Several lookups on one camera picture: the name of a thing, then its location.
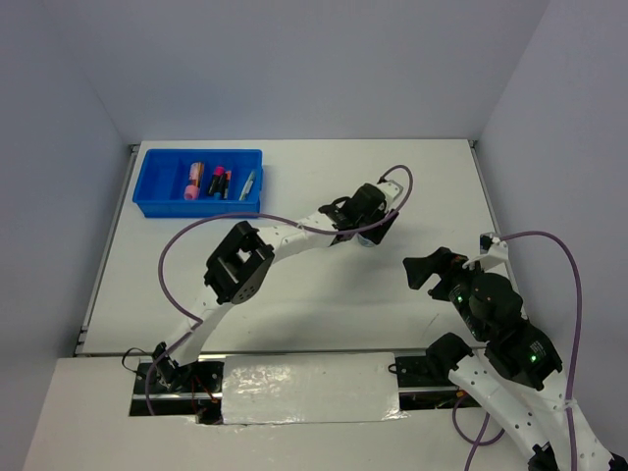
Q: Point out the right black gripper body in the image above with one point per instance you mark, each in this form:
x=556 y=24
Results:
x=458 y=297

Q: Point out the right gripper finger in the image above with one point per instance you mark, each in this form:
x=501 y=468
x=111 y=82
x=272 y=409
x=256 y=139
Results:
x=447 y=283
x=420 y=269

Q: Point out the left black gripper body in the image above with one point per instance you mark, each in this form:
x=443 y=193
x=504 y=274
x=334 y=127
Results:
x=380 y=212

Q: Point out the blue slime jar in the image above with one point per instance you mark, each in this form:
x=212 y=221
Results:
x=364 y=241

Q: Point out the blue thin pen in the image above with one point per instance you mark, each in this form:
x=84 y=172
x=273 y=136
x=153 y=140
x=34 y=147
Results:
x=248 y=185

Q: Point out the orange black highlighter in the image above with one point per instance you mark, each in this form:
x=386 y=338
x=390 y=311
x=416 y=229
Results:
x=226 y=184

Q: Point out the pink black highlighter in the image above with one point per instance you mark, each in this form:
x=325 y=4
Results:
x=219 y=170

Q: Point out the pink crayon tube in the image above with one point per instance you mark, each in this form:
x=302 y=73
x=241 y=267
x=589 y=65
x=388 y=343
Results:
x=195 y=175

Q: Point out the blue black highlighter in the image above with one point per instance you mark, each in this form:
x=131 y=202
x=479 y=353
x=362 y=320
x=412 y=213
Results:
x=220 y=187

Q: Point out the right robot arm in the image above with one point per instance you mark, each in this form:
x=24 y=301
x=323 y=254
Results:
x=519 y=379

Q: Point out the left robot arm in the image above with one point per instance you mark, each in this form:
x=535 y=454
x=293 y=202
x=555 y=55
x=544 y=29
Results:
x=237 y=268

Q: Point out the silver foil plate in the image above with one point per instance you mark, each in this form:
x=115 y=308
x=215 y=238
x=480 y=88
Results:
x=309 y=389

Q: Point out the blue compartment tray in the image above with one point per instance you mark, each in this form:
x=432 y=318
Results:
x=164 y=173

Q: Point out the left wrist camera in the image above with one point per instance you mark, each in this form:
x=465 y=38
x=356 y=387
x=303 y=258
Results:
x=391 y=190

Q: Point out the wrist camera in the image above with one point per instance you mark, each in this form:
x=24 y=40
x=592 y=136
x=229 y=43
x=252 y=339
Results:
x=391 y=190
x=493 y=252

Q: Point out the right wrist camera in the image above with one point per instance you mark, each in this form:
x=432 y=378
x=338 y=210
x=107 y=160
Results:
x=493 y=252

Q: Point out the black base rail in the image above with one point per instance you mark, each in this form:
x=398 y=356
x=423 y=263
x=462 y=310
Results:
x=201 y=399

